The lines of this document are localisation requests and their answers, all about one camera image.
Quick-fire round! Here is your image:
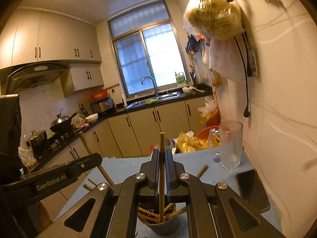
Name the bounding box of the black wok with lid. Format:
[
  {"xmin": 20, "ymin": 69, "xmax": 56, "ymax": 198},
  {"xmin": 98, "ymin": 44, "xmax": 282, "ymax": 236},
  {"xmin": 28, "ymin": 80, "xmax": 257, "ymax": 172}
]
[{"xmin": 50, "ymin": 108, "xmax": 78, "ymax": 133}]

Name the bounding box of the yellow plastic bag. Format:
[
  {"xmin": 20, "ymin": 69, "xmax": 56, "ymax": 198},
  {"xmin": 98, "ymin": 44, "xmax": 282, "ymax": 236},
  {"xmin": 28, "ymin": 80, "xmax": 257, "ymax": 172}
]
[{"xmin": 176, "ymin": 132, "xmax": 221, "ymax": 153}]

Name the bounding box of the kitchen window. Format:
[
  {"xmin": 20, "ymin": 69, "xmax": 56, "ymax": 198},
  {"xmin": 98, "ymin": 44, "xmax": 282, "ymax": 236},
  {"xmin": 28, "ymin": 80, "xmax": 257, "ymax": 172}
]
[{"xmin": 108, "ymin": 1, "xmax": 189, "ymax": 99}]

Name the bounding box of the green detergent bottle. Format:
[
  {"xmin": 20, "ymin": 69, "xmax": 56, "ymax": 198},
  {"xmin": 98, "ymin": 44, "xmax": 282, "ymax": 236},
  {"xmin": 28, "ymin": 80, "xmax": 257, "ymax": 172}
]
[{"xmin": 175, "ymin": 72, "xmax": 187, "ymax": 88}]

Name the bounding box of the black range hood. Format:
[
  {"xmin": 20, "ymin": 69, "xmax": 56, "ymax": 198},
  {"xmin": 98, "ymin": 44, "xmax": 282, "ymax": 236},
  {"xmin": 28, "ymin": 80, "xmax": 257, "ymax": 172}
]
[{"xmin": 1, "ymin": 61, "xmax": 70, "ymax": 95}]

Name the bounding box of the white bowl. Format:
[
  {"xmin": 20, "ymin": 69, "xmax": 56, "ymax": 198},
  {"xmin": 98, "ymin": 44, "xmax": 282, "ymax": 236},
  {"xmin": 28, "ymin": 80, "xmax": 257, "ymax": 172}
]
[{"xmin": 85, "ymin": 113, "xmax": 99, "ymax": 124}]

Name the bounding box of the silver toaster appliance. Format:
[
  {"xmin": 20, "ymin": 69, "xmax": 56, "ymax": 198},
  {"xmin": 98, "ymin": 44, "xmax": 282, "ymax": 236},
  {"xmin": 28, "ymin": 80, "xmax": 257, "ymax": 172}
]
[{"xmin": 90, "ymin": 96, "xmax": 114, "ymax": 113}]

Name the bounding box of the white plastic bag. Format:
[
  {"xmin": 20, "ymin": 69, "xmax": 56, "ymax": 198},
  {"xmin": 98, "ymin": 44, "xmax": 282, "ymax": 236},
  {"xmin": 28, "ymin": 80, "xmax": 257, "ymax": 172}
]
[{"xmin": 210, "ymin": 38, "xmax": 245, "ymax": 82}]

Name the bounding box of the black utensil holder cup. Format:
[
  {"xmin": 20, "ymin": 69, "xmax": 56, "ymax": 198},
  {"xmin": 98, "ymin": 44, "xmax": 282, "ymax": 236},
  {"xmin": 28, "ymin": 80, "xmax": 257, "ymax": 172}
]
[{"xmin": 137, "ymin": 201, "xmax": 180, "ymax": 236}]

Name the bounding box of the clear glass mug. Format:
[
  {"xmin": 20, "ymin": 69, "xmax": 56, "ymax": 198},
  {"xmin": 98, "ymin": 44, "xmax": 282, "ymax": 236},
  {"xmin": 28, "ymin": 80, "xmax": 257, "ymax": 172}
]
[{"xmin": 207, "ymin": 120, "xmax": 243, "ymax": 169}]

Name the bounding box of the black smartphone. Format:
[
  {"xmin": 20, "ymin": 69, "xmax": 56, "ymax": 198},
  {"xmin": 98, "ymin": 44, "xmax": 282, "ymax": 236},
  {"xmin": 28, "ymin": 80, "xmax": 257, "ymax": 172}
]
[{"xmin": 235, "ymin": 169, "xmax": 271, "ymax": 213}]

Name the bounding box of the plastic bag with noodles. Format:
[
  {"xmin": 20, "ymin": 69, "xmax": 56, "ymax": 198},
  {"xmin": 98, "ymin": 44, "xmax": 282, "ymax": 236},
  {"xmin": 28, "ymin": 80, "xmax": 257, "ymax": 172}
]
[{"xmin": 183, "ymin": 0, "xmax": 244, "ymax": 41}]

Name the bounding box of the wooden chopstick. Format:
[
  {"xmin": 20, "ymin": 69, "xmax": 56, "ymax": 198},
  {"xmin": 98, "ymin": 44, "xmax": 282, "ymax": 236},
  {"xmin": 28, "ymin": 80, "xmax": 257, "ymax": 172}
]
[
  {"xmin": 158, "ymin": 132, "xmax": 165, "ymax": 222},
  {"xmin": 83, "ymin": 183, "xmax": 93, "ymax": 191},
  {"xmin": 164, "ymin": 207, "xmax": 186, "ymax": 220},
  {"xmin": 79, "ymin": 132, "xmax": 115, "ymax": 186},
  {"xmin": 88, "ymin": 178, "xmax": 98, "ymax": 186},
  {"xmin": 196, "ymin": 164, "xmax": 209, "ymax": 178},
  {"xmin": 138, "ymin": 207, "xmax": 160, "ymax": 219}
]

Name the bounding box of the chrome sink faucet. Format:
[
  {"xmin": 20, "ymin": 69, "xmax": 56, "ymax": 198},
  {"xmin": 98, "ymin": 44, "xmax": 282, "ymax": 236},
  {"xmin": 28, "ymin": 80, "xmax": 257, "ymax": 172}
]
[{"xmin": 141, "ymin": 76, "xmax": 160, "ymax": 97}]

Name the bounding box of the red plastic basin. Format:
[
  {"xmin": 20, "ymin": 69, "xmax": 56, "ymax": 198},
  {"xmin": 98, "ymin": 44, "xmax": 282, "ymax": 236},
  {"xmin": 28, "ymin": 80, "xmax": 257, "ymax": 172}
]
[{"xmin": 196, "ymin": 125, "xmax": 219, "ymax": 140}]

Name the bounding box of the red bowl on appliance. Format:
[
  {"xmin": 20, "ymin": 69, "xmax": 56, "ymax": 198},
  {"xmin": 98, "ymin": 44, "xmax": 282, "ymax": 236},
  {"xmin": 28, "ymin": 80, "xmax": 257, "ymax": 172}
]
[{"xmin": 90, "ymin": 90, "xmax": 107, "ymax": 101}]

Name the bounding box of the blue table cloth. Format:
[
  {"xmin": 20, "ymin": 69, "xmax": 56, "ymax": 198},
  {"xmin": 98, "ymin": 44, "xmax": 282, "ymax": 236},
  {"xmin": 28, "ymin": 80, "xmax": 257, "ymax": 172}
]
[{"xmin": 55, "ymin": 146, "xmax": 282, "ymax": 238}]

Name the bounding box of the black power cable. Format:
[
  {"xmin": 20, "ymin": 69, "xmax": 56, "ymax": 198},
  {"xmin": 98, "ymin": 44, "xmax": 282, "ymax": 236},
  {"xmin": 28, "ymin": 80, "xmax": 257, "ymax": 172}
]
[{"xmin": 234, "ymin": 35, "xmax": 252, "ymax": 118}]

